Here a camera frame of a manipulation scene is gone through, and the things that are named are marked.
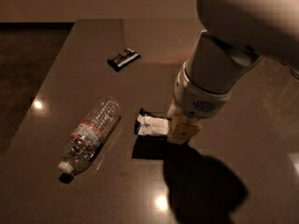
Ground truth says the clear plastic water bottle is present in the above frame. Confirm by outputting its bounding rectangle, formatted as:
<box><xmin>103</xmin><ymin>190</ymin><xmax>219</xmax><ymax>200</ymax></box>
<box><xmin>58</xmin><ymin>97</ymin><xmax>121</xmax><ymax>175</ymax></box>

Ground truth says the black snack bar wrapper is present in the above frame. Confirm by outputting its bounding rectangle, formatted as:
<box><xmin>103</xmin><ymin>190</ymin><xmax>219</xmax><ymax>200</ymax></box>
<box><xmin>107</xmin><ymin>49</ymin><xmax>141</xmax><ymax>72</ymax></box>

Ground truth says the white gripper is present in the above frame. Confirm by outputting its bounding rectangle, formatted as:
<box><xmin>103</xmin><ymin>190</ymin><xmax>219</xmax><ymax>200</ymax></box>
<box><xmin>166</xmin><ymin>63</ymin><xmax>231</xmax><ymax>145</ymax></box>

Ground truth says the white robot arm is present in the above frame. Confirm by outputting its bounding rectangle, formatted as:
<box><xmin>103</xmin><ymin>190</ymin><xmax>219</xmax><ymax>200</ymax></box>
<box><xmin>167</xmin><ymin>0</ymin><xmax>299</xmax><ymax>144</ymax></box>

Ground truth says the blue white rxbar wrapper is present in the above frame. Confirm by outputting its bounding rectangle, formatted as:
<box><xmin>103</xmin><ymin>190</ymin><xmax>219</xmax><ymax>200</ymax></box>
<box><xmin>134</xmin><ymin>108</ymin><xmax>171</xmax><ymax>136</ymax></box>

